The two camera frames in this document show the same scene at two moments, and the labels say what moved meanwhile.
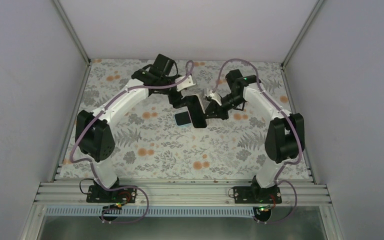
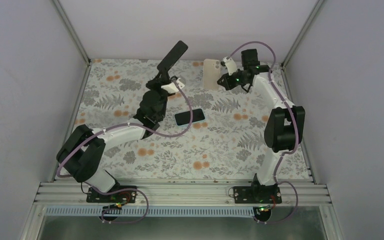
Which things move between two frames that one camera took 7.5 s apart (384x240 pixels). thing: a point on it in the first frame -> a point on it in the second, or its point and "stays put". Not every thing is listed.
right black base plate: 250,194 stays put
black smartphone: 197,115 -> 173,56
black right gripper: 218,113 -> 228,85
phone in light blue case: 182,119 stays put
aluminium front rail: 180,193 stays put
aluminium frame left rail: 72,115 stays put
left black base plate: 118,196 stays put
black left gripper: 180,102 -> 164,79
